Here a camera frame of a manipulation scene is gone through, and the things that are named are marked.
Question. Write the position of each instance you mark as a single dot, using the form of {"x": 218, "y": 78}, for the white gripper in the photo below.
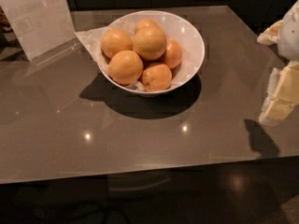
{"x": 290, "y": 36}

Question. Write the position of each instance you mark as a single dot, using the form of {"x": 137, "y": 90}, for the white ceramic bowl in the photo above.
{"x": 175, "y": 27}

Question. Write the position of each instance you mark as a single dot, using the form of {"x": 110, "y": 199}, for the orange at bowl right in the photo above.
{"x": 173, "y": 54}

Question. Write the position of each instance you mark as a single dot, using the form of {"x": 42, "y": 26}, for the orange at bowl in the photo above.
{"x": 173, "y": 54}
{"x": 156, "y": 77}
{"x": 145, "y": 24}
{"x": 114, "y": 41}
{"x": 125, "y": 67}

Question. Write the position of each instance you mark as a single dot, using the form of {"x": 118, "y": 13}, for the orange at bowl back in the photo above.
{"x": 145, "y": 24}

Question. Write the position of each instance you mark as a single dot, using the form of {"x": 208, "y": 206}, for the orange at bowl front left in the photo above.
{"x": 125, "y": 67}

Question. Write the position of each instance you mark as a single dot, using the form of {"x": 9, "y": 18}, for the orange on top centre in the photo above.
{"x": 150, "y": 43}

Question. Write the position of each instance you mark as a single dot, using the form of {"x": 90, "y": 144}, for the dark chair under table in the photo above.
{"x": 187, "y": 196}

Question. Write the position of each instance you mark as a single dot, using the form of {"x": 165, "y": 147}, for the clear acrylic sign stand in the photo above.
{"x": 44, "y": 28}

